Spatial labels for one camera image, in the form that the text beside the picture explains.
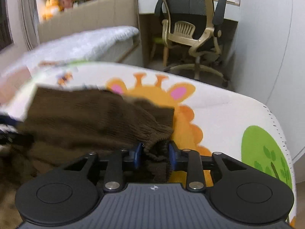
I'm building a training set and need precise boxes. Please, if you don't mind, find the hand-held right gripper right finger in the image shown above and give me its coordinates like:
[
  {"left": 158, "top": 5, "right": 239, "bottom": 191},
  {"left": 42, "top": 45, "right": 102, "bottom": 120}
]
[{"left": 168, "top": 141, "right": 248, "bottom": 192}]

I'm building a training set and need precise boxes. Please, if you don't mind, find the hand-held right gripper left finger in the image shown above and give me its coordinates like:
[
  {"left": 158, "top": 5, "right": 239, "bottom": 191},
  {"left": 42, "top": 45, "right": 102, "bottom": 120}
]
[{"left": 61, "top": 143, "right": 143, "bottom": 192}]

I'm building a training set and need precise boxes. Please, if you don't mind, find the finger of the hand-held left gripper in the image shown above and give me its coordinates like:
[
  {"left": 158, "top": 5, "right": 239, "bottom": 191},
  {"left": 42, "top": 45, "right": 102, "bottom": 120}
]
[
  {"left": 0, "top": 133, "right": 34, "bottom": 146},
  {"left": 0, "top": 114, "right": 24, "bottom": 127}
]

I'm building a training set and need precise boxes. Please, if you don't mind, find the brown knit garment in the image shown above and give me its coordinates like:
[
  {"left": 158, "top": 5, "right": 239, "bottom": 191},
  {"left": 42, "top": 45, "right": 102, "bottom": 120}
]
[{"left": 0, "top": 87, "right": 175, "bottom": 220}]

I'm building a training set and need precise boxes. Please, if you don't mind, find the cartoon animal printed blanket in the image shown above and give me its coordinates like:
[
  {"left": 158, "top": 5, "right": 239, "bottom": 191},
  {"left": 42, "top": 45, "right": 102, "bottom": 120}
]
[{"left": 0, "top": 61, "right": 296, "bottom": 225}]

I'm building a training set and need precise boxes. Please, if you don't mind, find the grey curtain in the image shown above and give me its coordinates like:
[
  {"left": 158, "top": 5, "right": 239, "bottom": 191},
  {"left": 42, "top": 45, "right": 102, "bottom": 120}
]
[{"left": 19, "top": 0, "right": 39, "bottom": 50}]

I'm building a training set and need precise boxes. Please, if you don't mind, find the white quilted mattress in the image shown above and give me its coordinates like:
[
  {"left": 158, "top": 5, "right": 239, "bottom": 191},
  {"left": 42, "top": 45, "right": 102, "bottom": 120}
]
[{"left": 0, "top": 26, "right": 140, "bottom": 77}]

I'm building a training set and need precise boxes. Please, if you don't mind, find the green stool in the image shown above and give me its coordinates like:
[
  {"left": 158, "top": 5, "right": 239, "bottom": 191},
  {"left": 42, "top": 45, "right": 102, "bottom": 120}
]
[{"left": 150, "top": 37, "right": 168, "bottom": 61}]

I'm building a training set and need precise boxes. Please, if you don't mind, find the yellow plush toy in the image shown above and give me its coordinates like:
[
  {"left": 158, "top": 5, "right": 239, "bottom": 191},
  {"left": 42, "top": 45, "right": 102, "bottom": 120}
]
[{"left": 42, "top": 0, "right": 61, "bottom": 21}]

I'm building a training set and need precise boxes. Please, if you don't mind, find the pink plush toy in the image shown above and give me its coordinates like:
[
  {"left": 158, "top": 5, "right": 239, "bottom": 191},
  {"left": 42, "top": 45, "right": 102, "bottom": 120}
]
[{"left": 59, "top": 0, "right": 72, "bottom": 11}]

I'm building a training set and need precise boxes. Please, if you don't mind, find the beige padded headboard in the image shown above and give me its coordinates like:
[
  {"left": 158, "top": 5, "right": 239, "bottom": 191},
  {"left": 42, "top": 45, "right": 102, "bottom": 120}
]
[{"left": 38, "top": 0, "right": 140, "bottom": 46}]

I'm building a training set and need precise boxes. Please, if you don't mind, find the beige mesh office chair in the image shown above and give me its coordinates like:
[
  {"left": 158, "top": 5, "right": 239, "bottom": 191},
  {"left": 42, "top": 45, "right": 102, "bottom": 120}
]
[{"left": 150, "top": 0, "right": 230, "bottom": 87}]

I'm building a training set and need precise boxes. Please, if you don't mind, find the white wooden desk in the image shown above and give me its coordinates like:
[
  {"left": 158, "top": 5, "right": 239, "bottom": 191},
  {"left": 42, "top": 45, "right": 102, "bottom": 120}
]
[{"left": 137, "top": 0, "right": 239, "bottom": 65}]

